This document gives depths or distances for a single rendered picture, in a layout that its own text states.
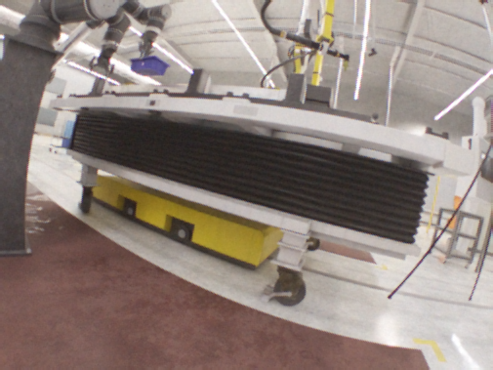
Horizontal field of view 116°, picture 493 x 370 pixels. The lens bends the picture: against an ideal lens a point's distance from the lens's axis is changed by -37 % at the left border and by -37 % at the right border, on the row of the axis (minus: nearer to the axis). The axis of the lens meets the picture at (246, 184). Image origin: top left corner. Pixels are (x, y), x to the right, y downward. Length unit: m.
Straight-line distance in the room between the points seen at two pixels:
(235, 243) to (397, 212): 0.90
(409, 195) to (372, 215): 0.21
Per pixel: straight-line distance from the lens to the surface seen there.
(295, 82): 1.00
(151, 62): 1.48
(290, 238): 1.06
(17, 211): 1.22
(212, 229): 1.50
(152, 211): 1.77
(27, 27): 1.27
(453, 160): 0.95
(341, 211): 1.16
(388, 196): 1.19
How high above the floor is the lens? 0.57
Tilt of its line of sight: 3 degrees down
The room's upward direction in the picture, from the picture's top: 13 degrees clockwise
